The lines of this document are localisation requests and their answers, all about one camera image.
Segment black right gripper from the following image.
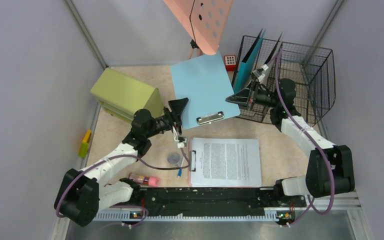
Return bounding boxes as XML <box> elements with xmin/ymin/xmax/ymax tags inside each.
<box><xmin>226</xmin><ymin>79</ymin><xmax>280</xmax><ymax>111</ymax></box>

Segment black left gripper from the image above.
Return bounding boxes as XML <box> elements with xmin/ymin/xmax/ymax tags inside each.
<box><xmin>145</xmin><ymin>97</ymin><xmax>188</xmax><ymax>138</ymax></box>

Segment teal file folder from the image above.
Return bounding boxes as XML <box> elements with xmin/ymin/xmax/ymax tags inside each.
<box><xmin>233</xmin><ymin>28</ymin><xmax>266</xmax><ymax>94</ymax></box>

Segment light blue clipboard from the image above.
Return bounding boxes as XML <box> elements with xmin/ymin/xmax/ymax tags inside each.
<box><xmin>170</xmin><ymin>52</ymin><xmax>241</xmax><ymax>130</ymax></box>

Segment grey white file folder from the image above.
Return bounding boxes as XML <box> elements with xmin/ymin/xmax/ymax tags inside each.
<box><xmin>264</xmin><ymin>32</ymin><xmax>284</xmax><ymax>66</ymax></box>

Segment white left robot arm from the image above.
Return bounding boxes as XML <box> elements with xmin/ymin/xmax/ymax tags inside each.
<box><xmin>54</xmin><ymin>97</ymin><xmax>189</xmax><ymax>227</ymax></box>

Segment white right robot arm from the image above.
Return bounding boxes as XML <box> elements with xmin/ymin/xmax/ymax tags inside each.
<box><xmin>226</xmin><ymin>78</ymin><xmax>355</xmax><ymax>206</ymax></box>

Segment red white small box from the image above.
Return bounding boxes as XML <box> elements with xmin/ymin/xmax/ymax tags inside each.
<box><xmin>224</xmin><ymin>55</ymin><xmax>237</xmax><ymax>72</ymax></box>

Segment clear jar of paperclips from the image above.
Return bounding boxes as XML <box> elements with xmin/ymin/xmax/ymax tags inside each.
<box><xmin>167</xmin><ymin>152</ymin><xmax>182</xmax><ymax>168</ymax></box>

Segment green metal drawer box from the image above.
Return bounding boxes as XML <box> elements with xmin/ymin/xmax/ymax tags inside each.
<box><xmin>90</xmin><ymin>68</ymin><xmax>165</xmax><ymax>123</ymax></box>

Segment blue white marker pen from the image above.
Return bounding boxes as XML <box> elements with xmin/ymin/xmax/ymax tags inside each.
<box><xmin>177</xmin><ymin>158</ymin><xmax>185</xmax><ymax>178</ymax></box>

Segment pink clipboard with papers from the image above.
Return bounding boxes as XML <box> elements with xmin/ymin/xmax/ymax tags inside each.
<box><xmin>188</xmin><ymin>137</ymin><xmax>263</xmax><ymax>188</ymax></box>

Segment pink capped tube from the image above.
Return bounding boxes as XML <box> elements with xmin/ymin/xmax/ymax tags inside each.
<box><xmin>128</xmin><ymin>173</ymin><xmax>160</xmax><ymax>187</ymax></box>

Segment pink perforated board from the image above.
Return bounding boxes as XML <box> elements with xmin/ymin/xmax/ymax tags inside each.
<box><xmin>163</xmin><ymin>0</ymin><xmax>233</xmax><ymax>55</ymax></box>

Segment yellow green toy block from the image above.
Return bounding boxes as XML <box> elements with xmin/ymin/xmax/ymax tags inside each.
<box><xmin>77</xmin><ymin>129</ymin><xmax>92</xmax><ymax>158</ymax></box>

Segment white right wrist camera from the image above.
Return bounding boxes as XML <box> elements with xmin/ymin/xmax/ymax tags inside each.
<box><xmin>251</xmin><ymin>64</ymin><xmax>270</xmax><ymax>85</ymax></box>

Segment black wire mesh file rack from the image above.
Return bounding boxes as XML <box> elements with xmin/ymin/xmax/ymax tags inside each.
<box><xmin>232</xmin><ymin>35</ymin><xmax>336</xmax><ymax>126</ymax></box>

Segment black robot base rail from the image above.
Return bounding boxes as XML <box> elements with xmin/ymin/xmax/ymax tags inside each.
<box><xmin>126</xmin><ymin>187</ymin><xmax>307</xmax><ymax>220</ymax></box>

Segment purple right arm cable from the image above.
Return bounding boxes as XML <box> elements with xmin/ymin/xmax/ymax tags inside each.
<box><xmin>264</xmin><ymin>49</ymin><xmax>336</xmax><ymax>228</ymax></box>

